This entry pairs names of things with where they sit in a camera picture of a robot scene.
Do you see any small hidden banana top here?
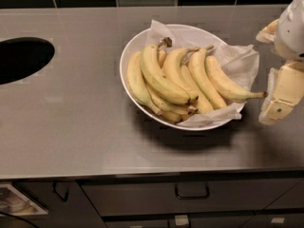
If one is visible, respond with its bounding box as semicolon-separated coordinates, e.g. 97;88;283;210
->
158;49;167;67

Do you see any long yellow banana right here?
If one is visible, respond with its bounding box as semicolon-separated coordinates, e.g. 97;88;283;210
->
188;46;227;109

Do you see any grey drawer front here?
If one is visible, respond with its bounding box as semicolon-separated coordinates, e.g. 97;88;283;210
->
83;179;299;217

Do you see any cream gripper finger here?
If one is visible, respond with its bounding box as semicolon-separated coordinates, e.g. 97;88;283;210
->
256;20;278;44
258;61;304;125

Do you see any large front yellow banana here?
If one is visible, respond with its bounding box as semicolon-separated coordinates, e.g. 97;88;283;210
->
140;37;190;105

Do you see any white label sticker middle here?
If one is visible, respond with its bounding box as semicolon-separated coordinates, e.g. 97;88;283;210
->
175;215;190;227

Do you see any white label sticker right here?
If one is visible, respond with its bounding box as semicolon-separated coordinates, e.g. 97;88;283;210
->
271;218;285;224

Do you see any small bottom yellow banana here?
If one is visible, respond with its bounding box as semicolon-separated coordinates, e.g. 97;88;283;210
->
161;111;182;124

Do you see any partly hidden yellow banana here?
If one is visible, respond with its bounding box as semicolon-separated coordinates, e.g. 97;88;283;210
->
180;65;214;114

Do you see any black cabinet door handle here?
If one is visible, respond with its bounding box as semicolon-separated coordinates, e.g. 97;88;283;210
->
52;181;69;202

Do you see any white paper liner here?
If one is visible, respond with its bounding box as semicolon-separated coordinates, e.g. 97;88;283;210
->
144;20;259;131

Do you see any black drawer handle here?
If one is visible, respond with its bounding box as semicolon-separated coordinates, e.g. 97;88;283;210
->
175;182;210;200

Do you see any black round counter hole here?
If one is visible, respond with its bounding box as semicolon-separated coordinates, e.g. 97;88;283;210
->
0;37;55;85

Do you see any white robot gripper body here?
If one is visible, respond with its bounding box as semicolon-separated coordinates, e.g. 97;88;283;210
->
274;0;304;61

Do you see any grey cabinet door left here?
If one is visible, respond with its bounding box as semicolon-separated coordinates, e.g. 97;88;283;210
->
15;181;105;228

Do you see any white label sticker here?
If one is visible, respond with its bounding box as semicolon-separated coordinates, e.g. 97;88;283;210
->
175;215;190;227
271;218;285;224

